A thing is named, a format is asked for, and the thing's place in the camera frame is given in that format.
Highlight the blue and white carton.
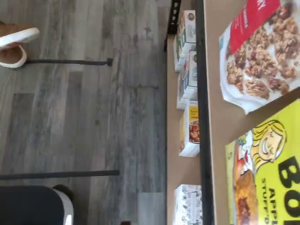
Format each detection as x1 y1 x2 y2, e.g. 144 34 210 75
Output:
176 50 199 110

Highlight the black perforated shelf post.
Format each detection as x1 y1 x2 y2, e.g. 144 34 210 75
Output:
166 0 182 36

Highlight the black and white rounded base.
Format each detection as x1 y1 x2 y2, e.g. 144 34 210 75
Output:
0 184 75 225

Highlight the black metal shelf rail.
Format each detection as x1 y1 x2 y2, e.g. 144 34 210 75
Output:
195 0 216 225

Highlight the white patterned box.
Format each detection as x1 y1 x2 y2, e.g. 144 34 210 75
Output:
174 184 203 225

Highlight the green and white carton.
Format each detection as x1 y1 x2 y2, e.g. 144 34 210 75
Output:
172 10 197 72

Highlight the white granola bag red label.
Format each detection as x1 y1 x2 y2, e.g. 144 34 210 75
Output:
218 0 300 115

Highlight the brown shelf board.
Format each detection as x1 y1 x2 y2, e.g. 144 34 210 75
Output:
162 32 203 225
202 0 300 225

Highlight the yellow white food box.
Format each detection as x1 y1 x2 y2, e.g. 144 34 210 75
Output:
179 100 201 158

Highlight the yellow-green apple pie box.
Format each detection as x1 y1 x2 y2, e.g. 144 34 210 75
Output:
225 88 300 225

